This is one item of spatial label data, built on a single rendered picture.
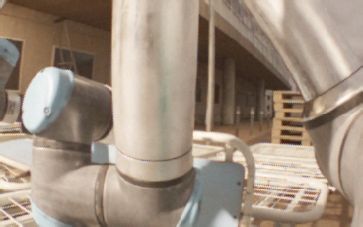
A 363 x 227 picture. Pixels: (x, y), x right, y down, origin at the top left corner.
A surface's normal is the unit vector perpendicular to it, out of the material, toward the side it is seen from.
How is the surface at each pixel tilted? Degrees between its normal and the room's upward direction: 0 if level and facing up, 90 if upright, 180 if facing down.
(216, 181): 90
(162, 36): 109
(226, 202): 90
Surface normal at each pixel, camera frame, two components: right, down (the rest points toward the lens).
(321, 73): -0.64, 0.26
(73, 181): 0.00, -0.63
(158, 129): 0.21, 0.35
